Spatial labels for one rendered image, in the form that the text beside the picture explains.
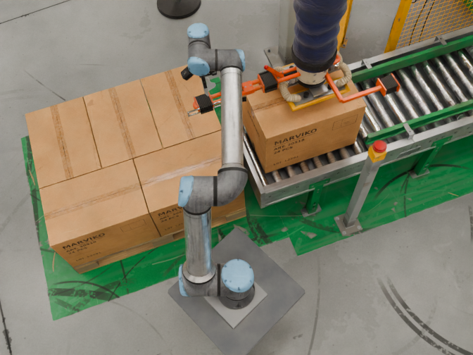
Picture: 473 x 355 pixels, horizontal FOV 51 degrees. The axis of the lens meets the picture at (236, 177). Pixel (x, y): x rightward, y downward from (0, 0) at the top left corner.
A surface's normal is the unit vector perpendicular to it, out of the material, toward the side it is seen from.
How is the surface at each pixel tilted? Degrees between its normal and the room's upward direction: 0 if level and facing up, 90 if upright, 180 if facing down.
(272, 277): 0
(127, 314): 0
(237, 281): 10
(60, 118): 0
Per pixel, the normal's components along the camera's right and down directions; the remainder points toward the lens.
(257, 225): -0.04, -0.47
